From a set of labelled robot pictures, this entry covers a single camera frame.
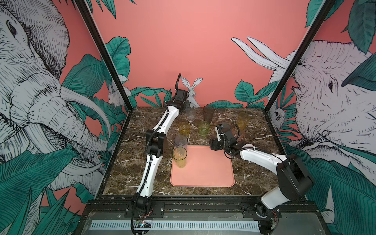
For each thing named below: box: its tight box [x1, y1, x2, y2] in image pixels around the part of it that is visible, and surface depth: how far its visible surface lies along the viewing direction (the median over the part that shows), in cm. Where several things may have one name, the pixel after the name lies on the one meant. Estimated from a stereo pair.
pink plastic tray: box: [170, 145, 235, 188], surface depth 87 cm
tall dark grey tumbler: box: [203, 104, 215, 123], surface depth 107 cm
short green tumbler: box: [197, 120, 211, 137], surface depth 109 cm
